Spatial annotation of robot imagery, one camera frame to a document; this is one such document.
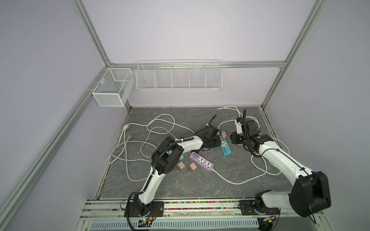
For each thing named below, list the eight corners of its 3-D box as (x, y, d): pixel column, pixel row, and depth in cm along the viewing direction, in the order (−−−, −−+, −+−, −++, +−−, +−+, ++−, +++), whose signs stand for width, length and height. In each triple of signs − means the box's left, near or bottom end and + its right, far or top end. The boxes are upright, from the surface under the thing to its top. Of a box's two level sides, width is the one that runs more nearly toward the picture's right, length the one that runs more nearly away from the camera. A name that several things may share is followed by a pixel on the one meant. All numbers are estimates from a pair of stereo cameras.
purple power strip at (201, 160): (188, 158, 94) (188, 156, 91) (193, 152, 96) (193, 150, 94) (211, 172, 88) (211, 170, 85) (214, 165, 90) (215, 164, 88)
